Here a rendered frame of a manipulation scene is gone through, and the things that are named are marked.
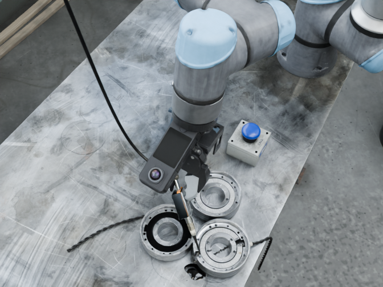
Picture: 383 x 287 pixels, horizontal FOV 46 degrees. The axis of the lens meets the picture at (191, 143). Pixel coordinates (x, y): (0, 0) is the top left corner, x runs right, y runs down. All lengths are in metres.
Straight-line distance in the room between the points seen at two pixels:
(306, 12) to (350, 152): 1.11
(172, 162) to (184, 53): 0.17
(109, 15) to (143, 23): 1.31
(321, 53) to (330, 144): 0.98
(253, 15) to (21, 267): 0.61
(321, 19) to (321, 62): 0.15
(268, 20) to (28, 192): 0.60
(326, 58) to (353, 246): 0.92
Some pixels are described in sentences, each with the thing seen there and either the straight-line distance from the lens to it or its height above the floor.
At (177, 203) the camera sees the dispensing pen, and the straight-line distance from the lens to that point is 0.81.
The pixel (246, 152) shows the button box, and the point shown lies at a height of 0.84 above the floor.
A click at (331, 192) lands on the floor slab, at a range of 1.95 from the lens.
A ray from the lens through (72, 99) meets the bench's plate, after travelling 1.10.
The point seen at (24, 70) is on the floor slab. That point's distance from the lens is 2.36.
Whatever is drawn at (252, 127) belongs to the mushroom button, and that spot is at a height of 0.87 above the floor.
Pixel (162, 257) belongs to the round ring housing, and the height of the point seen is 0.83.
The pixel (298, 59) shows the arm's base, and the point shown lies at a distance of 1.14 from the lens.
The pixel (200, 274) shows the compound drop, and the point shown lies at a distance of 0.86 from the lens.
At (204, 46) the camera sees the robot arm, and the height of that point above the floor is 1.24.
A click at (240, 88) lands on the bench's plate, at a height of 0.80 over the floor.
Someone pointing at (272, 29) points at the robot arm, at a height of 1.20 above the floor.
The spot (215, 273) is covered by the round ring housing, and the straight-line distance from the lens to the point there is 0.83.
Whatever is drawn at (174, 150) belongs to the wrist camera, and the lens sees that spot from 0.67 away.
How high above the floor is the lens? 1.62
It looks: 55 degrees down
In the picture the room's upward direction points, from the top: 3 degrees clockwise
